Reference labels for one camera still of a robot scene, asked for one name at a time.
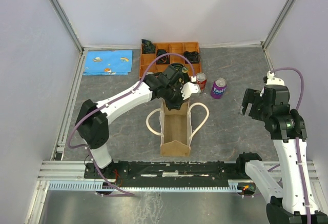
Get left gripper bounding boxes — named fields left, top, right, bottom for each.
left=163, top=85, right=189, bottom=111

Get green Perrier glass bottle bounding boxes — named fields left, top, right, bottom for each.
left=181, top=67, right=188, bottom=73

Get canvas tote bag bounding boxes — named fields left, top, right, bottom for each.
left=146, top=102, right=210, bottom=157

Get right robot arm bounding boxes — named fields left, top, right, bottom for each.
left=235, top=85, right=327, bottom=223

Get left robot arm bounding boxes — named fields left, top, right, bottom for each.
left=75, top=64, right=196, bottom=178

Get rolled dark sock front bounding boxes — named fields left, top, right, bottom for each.
left=171, top=63, right=184, bottom=69

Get rolled black sock middle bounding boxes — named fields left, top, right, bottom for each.
left=156, top=49, right=170, bottom=65

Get rolled black sock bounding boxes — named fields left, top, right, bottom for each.
left=156, top=49, right=170, bottom=65
left=183, top=51, right=201, bottom=64

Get orange wooden divider tray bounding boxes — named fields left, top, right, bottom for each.
left=139, top=42, right=202, bottom=78

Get red cola can right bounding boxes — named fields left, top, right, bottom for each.
left=196, top=72, right=207, bottom=93

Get rolled black sock right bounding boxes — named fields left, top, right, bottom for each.
left=183, top=51, right=201, bottom=64

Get rolled dark sock back-left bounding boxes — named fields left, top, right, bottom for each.
left=141, top=39, right=156, bottom=54

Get blue patterned folded cloth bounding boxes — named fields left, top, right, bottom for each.
left=83, top=50, right=133, bottom=76

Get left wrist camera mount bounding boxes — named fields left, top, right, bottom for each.
left=180, top=76, right=201, bottom=100

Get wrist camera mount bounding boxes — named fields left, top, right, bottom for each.
left=180, top=76, right=201, bottom=100
left=263, top=71, right=285, bottom=86

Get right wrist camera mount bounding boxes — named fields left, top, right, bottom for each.
left=263, top=71, right=285, bottom=86

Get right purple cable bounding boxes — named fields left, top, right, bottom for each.
left=266, top=67, right=313, bottom=224

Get purple cable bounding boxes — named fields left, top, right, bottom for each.
left=266, top=67, right=313, bottom=224
left=67, top=52, right=197, bottom=197

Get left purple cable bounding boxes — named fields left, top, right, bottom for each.
left=67, top=52, right=197, bottom=197

